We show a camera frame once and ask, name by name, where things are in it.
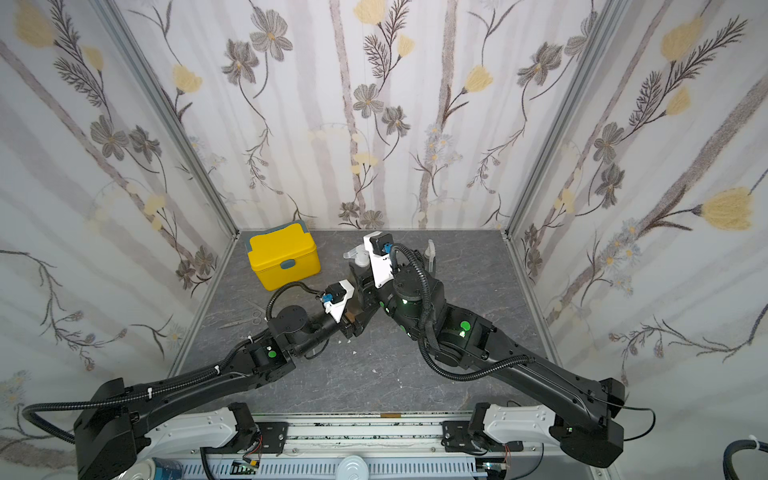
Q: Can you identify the clear spray nozzle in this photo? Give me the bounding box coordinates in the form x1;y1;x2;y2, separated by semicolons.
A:
343;244;370;270

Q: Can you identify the grey translucent spray bottle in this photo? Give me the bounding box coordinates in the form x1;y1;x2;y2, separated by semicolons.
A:
423;239;437;276

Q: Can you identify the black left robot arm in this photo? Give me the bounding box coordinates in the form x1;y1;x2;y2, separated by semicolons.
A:
74;304;379;479

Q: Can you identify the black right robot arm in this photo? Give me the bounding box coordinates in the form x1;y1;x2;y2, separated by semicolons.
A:
350;264;625;468

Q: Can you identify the yellow plastic storage box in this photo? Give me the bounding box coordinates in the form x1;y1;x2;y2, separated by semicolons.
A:
248;220;322;291

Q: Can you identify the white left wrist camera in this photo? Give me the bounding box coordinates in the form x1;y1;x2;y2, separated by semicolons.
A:
320;280;354;324

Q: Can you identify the black corrugated right cable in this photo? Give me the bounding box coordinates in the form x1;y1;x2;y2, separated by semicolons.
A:
389;244;532;382

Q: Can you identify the black corrugated cable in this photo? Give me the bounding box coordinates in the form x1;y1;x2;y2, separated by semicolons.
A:
21;359;241;446
389;244;532;382

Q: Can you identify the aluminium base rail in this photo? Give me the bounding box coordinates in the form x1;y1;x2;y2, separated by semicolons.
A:
139;406;607;479

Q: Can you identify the black corrugated left cable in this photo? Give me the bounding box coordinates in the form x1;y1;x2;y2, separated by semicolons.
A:
21;359;241;446

